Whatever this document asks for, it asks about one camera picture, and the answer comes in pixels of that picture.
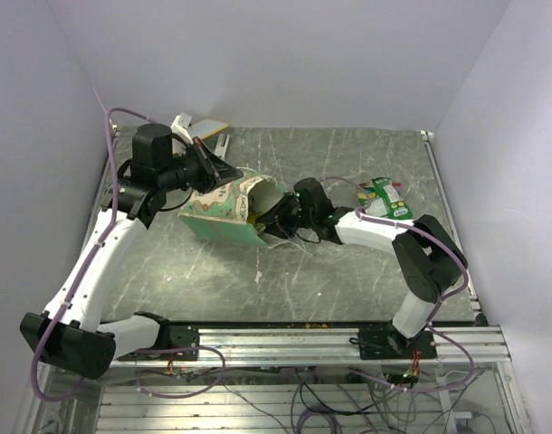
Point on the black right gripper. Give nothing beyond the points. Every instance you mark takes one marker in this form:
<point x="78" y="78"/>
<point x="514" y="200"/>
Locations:
<point x="279" y="213"/>

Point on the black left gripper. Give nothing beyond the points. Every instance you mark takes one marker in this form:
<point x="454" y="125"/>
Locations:
<point x="214" y="168"/>

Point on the green printed paper bag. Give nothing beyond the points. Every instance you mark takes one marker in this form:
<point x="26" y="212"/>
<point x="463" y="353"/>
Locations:
<point x="229" y="213"/>

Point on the yellow green snack packet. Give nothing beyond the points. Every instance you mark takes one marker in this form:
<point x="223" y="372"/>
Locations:
<point x="367" y="196"/>

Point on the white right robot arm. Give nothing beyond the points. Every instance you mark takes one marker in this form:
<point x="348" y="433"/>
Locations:
<point x="430" y="261"/>

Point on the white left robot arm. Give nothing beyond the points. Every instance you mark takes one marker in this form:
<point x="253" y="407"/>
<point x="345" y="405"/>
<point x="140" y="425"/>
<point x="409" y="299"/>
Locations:
<point x="68" y="334"/>

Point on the yellow-edged board on stand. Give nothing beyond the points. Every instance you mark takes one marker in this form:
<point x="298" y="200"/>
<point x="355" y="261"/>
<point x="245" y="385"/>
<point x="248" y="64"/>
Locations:
<point x="206" y="128"/>

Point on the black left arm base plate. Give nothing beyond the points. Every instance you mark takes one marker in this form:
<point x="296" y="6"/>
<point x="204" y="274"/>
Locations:
<point x="144" y="335"/>

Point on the aluminium rail at table edge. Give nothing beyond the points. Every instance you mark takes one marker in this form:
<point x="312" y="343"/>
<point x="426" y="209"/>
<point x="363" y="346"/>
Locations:
<point x="428" y="138"/>

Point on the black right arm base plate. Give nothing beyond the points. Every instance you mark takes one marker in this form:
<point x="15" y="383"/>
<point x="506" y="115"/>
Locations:
<point x="393" y="344"/>

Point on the aluminium front frame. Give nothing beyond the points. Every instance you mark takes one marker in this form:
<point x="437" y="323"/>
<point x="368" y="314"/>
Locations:
<point x="294" y="344"/>

